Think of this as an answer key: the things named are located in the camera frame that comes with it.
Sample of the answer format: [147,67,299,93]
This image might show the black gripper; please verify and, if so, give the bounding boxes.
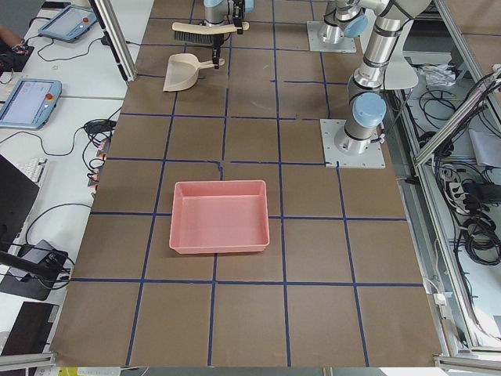
[211,34,224,69]
[232,0,245,34]

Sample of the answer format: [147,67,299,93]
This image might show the pink plastic bin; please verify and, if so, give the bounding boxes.
[169,180,270,255]

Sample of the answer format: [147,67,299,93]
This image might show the far blue teach pendant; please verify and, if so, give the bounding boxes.
[38,5,97,43]

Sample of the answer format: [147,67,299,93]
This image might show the black monitor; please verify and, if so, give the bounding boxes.
[0,156,39,251]

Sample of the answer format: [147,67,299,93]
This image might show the beige hand brush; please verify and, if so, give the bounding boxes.
[171,21,250,45]

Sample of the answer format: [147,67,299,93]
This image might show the aluminium frame post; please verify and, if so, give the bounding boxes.
[89,0,137,82]

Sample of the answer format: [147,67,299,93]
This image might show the beige plastic dustpan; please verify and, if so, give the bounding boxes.
[163,53,225,92]

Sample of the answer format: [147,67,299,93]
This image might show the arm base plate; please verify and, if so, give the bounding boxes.
[319,119,386,169]
[306,21,356,53]

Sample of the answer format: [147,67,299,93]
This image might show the near blue teach pendant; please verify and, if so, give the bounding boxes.
[1,78,63,129]

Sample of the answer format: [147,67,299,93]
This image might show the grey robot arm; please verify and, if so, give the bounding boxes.
[204,0,254,69]
[321,1,430,156]

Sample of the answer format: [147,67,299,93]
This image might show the blue teach pendant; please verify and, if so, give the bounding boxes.
[38,5,97,43]
[1,78,63,129]

